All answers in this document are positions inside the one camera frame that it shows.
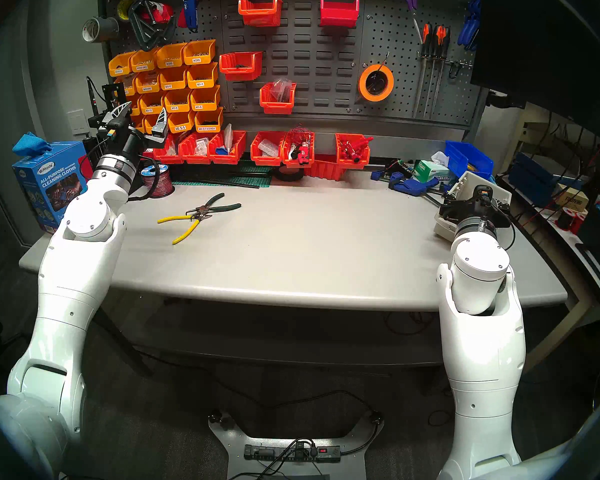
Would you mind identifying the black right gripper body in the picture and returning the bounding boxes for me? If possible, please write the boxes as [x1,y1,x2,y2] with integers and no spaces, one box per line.
[456,200,499,228]

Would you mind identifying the grey metal C-clamp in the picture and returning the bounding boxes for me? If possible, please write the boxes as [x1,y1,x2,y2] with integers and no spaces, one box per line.
[127,0,179,53]

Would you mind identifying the black computer monitor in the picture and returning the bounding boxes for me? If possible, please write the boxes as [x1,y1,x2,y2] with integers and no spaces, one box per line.
[469,0,600,152]

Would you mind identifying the yellow handled pliers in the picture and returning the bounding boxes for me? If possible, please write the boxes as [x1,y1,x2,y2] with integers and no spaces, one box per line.
[157,211,213,246]

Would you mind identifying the grey duct tape roll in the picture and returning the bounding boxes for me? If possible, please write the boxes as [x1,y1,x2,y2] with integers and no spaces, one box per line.
[82,16,120,44]

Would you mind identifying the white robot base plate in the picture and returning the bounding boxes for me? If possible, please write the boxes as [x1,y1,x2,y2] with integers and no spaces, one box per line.
[208,410,385,480]

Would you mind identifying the green cutting mat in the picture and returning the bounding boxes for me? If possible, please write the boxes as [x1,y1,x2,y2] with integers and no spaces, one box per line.
[172,164,273,189]

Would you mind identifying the red plastic parts bin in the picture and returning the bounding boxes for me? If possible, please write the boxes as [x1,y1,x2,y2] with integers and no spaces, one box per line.
[335,132,372,170]
[319,0,361,29]
[281,132,316,168]
[237,0,284,28]
[304,154,349,181]
[208,130,248,165]
[250,131,287,167]
[258,82,298,116]
[152,136,184,164]
[218,51,264,82]
[178,132,216,165]

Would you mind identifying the white wall plate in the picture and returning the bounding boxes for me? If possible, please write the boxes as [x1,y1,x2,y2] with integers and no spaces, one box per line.
[66,109,90,136]

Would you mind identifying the orange bin labelled M4X4X6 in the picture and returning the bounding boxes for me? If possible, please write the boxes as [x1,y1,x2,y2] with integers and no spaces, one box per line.
[135,71,162,94]

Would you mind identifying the red wire tangle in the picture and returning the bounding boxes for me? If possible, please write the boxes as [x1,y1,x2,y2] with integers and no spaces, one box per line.
[285,126,314,148]

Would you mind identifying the orange bin labelled M3X5X4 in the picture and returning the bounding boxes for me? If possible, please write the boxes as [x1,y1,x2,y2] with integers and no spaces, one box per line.
[108,51,137,78]

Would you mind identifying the orange bin labelled M4 HEX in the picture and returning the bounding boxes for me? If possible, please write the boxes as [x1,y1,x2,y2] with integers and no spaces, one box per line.
[195,107,225,134]

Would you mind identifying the orange black handled screwdriver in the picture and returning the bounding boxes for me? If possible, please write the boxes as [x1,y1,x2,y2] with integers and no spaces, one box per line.
[415,23,434,108]
[426,25,447,117]

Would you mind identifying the black table leg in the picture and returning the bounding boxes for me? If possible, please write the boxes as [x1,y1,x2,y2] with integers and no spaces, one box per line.
[92,309,154,378]

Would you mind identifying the grey pegboard wall panel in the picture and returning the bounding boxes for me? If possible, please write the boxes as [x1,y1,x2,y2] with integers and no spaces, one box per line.
[98,0,487,131]

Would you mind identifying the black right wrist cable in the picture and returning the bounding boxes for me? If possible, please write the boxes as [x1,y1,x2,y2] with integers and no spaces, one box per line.
[497,204,517,250]

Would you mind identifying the black power strip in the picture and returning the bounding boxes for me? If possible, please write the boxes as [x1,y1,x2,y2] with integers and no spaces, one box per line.
[243,443,342,464]

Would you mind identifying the black pegboard hook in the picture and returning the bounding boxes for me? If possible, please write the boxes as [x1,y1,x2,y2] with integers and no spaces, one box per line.
[447,58,475,80]

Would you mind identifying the orange bin labelled M3-12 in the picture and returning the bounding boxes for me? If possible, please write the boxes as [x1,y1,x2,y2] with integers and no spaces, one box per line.
[140,93,167,115]

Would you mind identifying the blue plastic bin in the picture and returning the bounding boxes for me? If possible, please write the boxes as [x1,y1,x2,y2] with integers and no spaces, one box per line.
[444,140,495,181]

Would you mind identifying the black floor cable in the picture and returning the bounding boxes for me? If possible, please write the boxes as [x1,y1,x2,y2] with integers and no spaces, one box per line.
[125,346,384,457]

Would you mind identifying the green white tissue box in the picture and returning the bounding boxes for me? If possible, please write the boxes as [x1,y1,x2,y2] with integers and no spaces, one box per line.
[412,160,458,185]

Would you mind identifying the black tape roll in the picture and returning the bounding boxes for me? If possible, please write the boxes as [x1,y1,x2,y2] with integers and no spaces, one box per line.
[272,165,306,183]

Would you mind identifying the beige side table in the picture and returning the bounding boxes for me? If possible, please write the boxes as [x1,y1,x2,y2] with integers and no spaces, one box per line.
[497,174,600,383]

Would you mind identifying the blue spring clamp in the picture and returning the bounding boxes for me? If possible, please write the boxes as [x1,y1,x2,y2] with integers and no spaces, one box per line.
[456,0,483,53]

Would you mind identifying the blue cleaning cloths carton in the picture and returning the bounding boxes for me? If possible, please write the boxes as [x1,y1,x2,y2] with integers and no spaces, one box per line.
[12,141,93,235]

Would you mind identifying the beige plastic storage box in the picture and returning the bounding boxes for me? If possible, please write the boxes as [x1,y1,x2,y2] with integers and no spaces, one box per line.
[433,171,513,243]

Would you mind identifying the black metal stand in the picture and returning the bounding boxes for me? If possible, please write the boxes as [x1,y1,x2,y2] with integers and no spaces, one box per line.
[82,82,144,204]

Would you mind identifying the orange bin labelled M3-6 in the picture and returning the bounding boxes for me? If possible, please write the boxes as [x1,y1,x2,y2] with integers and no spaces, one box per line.
[190,85,222,112]

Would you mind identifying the orange bin labelled M3-4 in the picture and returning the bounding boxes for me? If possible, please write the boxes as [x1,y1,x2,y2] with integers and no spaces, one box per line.
[187,62,220,89]

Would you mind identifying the orange bin labelled M3X8 BAD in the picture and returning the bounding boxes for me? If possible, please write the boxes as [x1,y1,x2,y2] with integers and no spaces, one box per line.
[130,48,159,73]

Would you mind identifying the orange bin labelled M3X6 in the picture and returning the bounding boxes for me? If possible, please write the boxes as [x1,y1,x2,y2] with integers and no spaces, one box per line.
[183,39,217,66]

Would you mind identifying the orange tape roll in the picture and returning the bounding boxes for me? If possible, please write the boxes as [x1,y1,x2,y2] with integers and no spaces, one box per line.
[357,63,396,103]

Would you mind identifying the blue cleaning cloth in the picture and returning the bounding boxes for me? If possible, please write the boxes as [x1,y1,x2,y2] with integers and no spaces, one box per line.
[12,132,54,158]

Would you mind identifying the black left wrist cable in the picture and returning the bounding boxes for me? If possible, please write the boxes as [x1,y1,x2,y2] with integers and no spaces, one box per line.
[127,156,162,202]

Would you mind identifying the green handled pliers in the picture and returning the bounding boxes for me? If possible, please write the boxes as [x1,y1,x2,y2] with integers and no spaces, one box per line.
[186,192,242,216]

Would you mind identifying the tan cardboard box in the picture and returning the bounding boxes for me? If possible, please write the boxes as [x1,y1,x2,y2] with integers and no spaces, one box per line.
[557,186,590,213]

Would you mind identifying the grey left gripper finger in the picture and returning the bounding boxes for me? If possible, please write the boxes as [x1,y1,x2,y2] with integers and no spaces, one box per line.
[101,101,133,130]
[151,107,170,140]

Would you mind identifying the orange bin labelled M4-6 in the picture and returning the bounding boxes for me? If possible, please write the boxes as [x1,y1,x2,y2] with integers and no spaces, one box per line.
[159,66,190,91]

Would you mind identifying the red small clamps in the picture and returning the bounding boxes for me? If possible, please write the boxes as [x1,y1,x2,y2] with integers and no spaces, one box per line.
[341,136,375,163]

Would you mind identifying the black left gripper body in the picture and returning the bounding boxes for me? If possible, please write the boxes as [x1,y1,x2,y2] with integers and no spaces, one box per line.
[115,128,167,161]

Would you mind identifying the orange bin labelled M3-8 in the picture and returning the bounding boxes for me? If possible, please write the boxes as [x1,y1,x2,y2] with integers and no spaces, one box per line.
[164,89,194,113]

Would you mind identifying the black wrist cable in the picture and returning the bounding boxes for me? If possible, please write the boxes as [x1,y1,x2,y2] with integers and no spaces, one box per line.
[497,204,517,250]
[127,156,162,202]

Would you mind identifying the orange bin labelled M2.5-5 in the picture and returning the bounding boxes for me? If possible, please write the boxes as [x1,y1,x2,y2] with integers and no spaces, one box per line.
[167,111,197,134]

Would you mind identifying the black monitor mount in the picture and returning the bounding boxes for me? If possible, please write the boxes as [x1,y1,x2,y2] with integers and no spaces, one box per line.
[484,88,527,111]

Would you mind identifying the black soldering iron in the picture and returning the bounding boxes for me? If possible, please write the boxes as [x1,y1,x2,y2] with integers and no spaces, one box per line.
[85,76,102,116]

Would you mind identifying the dark blue case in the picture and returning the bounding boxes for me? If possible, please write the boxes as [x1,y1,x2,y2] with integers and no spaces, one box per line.
[508,151,581,208]

